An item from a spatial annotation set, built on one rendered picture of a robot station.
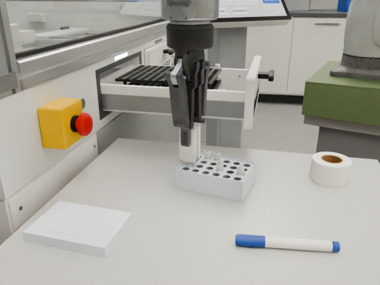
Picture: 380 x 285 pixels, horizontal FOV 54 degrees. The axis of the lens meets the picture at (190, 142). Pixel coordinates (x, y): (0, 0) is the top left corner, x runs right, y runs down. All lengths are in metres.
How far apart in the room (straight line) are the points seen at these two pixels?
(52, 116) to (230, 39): 1.36
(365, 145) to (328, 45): 2.77
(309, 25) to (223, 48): 2.06
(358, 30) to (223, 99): 0.50
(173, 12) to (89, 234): 0.34
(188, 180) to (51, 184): 0.25
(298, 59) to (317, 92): 2.81
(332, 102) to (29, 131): 0.77
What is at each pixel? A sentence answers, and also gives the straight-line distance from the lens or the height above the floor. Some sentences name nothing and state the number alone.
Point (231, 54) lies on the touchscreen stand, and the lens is 1.91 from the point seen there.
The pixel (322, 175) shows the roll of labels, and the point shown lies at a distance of 0.71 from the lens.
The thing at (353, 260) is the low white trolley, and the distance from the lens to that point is 0.55.
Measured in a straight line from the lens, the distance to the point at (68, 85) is 0.74.
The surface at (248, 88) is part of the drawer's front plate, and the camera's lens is 0.75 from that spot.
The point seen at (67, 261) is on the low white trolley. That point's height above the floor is 0.76.
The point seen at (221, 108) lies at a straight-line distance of 0.79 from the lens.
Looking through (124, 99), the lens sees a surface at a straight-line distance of 0.84.
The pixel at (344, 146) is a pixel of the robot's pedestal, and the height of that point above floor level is 0.66.
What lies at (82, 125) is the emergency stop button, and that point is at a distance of 0.64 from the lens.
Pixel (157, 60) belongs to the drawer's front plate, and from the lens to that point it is 1.19.
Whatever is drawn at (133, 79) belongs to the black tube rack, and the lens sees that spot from 0.88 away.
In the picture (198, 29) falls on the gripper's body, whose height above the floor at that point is 1.03.
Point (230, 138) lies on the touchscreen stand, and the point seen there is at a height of 0.35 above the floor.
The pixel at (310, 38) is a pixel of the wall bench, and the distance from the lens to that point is 3.87.
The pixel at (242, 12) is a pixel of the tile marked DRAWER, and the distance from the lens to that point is 1.82.
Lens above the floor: 1.09
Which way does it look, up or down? 22 degrees down
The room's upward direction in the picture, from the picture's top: straight up
